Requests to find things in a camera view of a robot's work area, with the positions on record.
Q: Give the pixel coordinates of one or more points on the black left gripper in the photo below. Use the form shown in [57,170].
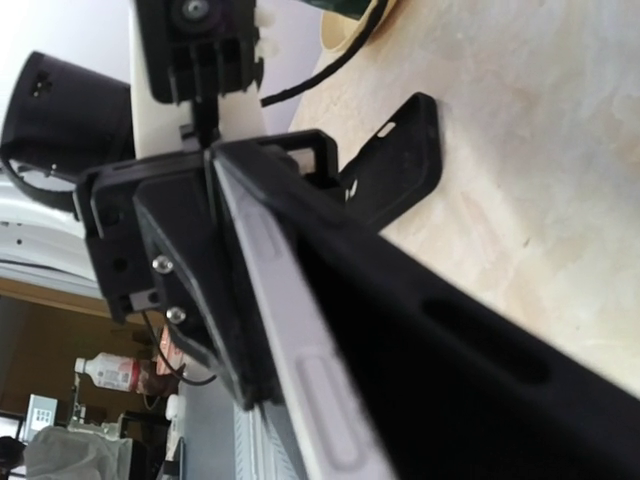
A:
[182,233]

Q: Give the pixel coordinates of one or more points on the white phone black screen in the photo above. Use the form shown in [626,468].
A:
[335,435]

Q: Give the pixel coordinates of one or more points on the plastic bottle red label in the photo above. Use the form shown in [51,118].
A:
[113,372]

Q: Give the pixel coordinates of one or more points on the beige saucer plate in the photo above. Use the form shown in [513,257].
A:
[337,32]

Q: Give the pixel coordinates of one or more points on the black mug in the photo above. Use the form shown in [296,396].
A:
[352,9]

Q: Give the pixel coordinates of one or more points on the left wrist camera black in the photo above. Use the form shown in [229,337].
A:
[196,50]

